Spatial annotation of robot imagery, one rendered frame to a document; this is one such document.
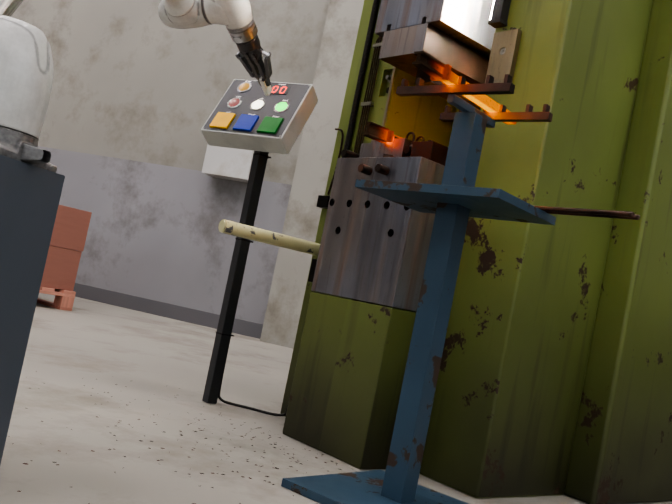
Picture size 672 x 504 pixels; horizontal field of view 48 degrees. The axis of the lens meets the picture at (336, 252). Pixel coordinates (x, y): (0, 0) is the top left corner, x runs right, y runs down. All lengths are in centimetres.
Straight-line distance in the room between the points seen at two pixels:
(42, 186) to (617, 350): 171
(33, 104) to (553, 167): 140
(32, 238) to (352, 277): 106
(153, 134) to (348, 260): 484
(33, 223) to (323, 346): 110
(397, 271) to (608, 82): 88
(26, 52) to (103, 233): 556
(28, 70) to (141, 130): 554
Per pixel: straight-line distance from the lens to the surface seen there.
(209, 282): 648
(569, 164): 233
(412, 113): 277
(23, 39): 160
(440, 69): 180
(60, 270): 552
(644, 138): 259
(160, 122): 702
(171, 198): 677
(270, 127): 266
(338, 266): 237
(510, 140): 229
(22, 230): 157
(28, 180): 156
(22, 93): 157
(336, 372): 231
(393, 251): 220
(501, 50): 241
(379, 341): 219
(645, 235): 252
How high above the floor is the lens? 47
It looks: 3 degrees up
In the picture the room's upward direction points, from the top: 11 degrees clockwise
